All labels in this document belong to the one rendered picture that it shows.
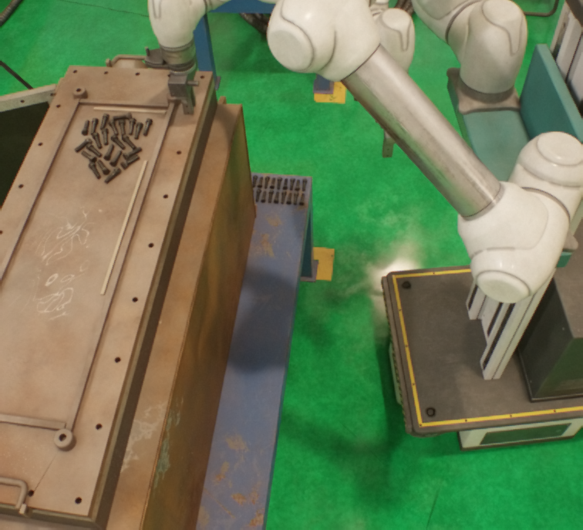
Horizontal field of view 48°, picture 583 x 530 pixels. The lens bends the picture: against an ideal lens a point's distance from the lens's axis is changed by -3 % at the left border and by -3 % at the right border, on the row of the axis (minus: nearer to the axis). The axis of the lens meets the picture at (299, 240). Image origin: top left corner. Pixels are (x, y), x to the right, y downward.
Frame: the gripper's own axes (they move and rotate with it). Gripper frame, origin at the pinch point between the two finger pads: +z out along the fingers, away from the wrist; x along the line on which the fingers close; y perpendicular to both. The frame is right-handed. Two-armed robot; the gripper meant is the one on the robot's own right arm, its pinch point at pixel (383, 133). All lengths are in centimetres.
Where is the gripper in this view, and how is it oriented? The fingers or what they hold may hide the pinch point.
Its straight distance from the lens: 187.6
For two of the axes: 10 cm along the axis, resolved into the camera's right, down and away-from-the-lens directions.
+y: 10.0, -0.8, 0.2
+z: 0.3, 5.8, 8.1
